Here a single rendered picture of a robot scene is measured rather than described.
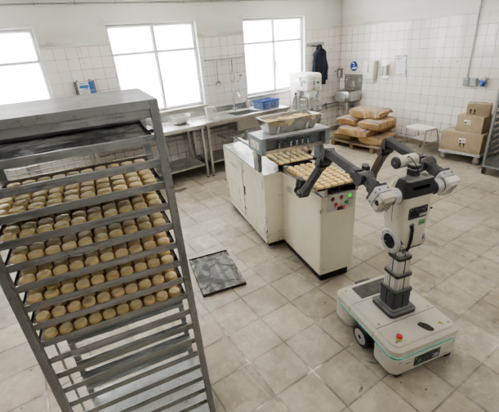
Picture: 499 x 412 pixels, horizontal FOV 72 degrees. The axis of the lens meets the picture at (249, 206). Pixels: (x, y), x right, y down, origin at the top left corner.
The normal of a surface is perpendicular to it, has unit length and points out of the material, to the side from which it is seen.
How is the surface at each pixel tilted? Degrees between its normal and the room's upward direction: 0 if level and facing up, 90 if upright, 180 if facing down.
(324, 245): 90
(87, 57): 90
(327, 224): 90
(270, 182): 90
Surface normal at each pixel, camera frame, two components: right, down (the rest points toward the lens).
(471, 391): -0.07, -0.90
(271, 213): 0.37, 0.37
